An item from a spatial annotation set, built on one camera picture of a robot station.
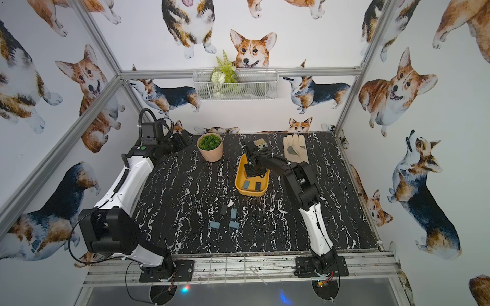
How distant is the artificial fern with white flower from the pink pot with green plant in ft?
1.03

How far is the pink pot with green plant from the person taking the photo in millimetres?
1023

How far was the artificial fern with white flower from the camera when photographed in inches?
31.7
